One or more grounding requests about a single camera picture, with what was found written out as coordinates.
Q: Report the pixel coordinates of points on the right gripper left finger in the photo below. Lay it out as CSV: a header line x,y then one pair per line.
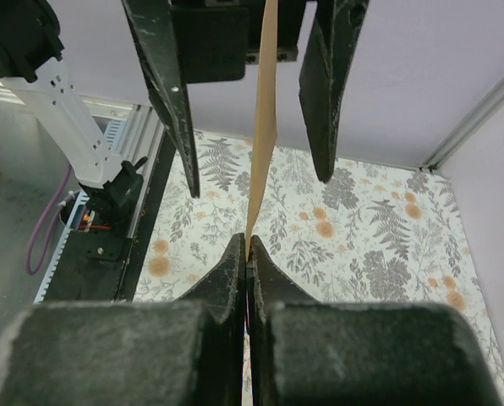
x,y
184,352

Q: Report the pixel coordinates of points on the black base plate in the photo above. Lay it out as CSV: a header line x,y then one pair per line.
x,y
104,265

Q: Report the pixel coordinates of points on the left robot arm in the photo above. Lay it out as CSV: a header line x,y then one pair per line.
x,y
32,67

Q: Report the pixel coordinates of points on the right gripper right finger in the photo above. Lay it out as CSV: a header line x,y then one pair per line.
x,y
305,352

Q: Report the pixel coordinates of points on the blue cable duct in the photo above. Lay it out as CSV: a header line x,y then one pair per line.
x,y
113,133

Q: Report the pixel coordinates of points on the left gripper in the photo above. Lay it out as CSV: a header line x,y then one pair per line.
x,y
181,42

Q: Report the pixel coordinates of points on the floral table mat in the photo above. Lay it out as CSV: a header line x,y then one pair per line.
x,y
373,233

